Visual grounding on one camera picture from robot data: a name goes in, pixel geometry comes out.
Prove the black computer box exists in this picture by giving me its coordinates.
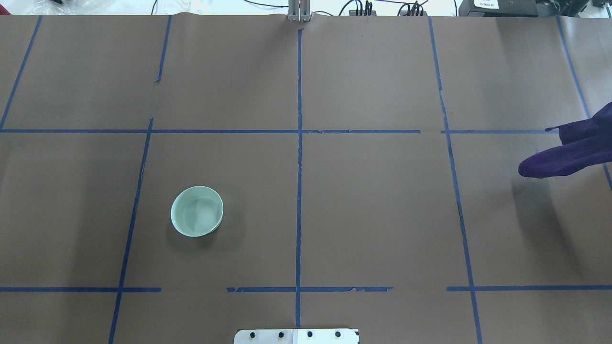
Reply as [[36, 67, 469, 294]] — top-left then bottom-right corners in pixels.
[[458, 0, 568, 18]]

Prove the light green bowl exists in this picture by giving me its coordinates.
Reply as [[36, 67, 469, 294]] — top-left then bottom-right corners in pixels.
[[170, 186, 224, 237]]

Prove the grey aluminium frame post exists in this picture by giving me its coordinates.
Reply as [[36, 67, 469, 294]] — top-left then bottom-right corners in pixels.
[[288, 0, 312, 22]]

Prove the black power strip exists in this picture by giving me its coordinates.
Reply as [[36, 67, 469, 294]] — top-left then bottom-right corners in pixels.
[[344, 0, 376, 17], [396, 0, 428, 17]]

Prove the purple cloth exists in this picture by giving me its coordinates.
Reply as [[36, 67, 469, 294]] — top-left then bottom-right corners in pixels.
[[518, 104, 612, 179]]

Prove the black power strip left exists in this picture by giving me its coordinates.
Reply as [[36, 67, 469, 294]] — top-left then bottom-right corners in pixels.
[[344, 0, 376, 17]]

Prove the black power strip right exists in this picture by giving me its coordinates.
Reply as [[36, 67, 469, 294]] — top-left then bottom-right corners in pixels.
[[396, 0, 428, 17]]

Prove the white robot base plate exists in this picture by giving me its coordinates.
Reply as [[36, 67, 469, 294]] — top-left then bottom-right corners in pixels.
[[233, 328, 360, 344]]

